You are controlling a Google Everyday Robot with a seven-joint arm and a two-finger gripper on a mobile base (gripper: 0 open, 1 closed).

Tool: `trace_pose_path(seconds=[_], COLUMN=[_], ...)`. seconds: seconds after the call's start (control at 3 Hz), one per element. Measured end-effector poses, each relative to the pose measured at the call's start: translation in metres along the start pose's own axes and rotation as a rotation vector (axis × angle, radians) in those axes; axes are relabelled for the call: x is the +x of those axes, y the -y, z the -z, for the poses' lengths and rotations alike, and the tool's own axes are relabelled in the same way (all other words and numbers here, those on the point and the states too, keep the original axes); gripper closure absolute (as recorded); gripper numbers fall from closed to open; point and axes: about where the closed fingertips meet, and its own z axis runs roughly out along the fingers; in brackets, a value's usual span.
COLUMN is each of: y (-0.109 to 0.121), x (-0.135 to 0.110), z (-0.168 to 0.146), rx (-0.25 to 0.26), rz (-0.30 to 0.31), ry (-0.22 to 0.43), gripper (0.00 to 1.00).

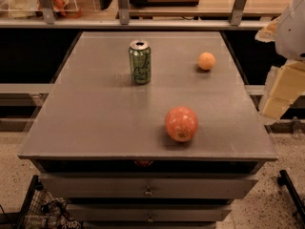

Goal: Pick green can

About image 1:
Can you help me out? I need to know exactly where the black wire basket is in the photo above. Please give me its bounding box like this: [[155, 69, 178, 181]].
[[14, 175, 83, 229]]

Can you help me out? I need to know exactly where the wooden shelf with metal brackets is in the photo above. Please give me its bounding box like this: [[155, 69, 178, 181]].
[[0, 0, 293, 31]]

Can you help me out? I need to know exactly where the black metal frame leg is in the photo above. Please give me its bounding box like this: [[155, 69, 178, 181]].
[[277, 170, 305, 224]]

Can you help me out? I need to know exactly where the grey drawer cabinet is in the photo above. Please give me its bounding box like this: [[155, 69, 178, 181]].
[[19, 31, 277, 229]]

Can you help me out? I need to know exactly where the clear plastic bin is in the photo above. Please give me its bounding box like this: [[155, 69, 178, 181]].
[[0, 0, 81, 18]]

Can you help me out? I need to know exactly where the green soda can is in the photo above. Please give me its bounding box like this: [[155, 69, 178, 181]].
[[129, 40, 152, 84]]

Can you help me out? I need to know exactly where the red apple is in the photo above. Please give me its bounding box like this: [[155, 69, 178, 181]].
[[165, 107, 198, 142]]

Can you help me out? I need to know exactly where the small orange fruit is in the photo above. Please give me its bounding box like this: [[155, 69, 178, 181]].
[[198, 52, 215, 71]]

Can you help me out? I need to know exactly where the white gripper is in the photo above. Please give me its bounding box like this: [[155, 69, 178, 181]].
[[254, 0, 305, 121]]

